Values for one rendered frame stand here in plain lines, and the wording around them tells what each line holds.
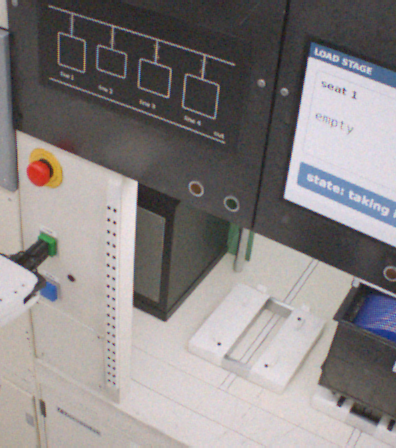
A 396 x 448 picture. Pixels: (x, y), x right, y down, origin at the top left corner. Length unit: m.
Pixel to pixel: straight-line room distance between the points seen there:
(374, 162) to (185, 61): 0.25
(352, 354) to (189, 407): 0.33
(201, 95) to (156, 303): 0.72
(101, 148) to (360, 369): 0.60
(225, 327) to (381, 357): 0.37
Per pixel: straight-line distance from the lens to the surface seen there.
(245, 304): 1.56
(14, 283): 1.13
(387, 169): 0.83
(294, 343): 1.52
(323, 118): 0.83
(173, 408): 1.42
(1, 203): 1.25
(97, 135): 1.02
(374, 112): 0.80
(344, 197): 0.87
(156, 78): 0.92
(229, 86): 0.87
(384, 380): 1.33
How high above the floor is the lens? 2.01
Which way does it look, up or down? 40 degrees down
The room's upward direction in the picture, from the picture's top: 7 degrees clockwise
